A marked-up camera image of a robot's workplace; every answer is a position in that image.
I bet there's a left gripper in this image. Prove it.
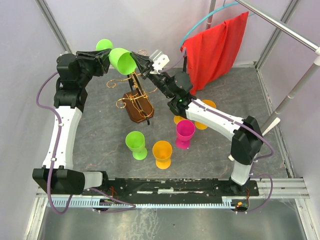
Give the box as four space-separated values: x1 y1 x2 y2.
76 48 115 87

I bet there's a green plastic goblet back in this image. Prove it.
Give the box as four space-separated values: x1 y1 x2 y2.
95 39 137 75

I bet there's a green plastic goblet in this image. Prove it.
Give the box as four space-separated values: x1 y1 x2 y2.
95 39 137 75
125 131 148 161

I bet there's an orange plastic goblet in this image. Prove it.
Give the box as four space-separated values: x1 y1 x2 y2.
194 99 217 131
152 140 173 170
173 115 185 125

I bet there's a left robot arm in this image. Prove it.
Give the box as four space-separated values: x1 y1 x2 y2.
32 48 111 195

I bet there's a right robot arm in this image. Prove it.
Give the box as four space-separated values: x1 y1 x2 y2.
130 51 264 196

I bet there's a red cloth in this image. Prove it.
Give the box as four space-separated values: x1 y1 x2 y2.
180 12 249 95

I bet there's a pink plastic goblet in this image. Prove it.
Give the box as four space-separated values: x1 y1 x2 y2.
175 119 196 149

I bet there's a green plastic goblet front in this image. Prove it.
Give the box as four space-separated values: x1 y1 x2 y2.
125 131 148 161

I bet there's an orange plastic goblet front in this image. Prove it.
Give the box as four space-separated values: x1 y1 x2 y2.
152 140 173 170

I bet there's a teal hoop tube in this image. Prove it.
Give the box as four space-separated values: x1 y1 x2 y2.
178 0 256 48

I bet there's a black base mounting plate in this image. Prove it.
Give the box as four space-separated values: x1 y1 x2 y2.
97 178 259 204

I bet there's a white metal stand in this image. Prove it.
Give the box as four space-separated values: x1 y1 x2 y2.
204 0 320 134

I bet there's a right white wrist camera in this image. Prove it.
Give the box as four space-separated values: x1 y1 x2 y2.
149 49 170 74

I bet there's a gold wire wine glass rack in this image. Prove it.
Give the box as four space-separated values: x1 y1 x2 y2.
106 49 161 126

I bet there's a grey cable duct strip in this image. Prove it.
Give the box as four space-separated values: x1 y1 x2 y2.
46 196 248 209

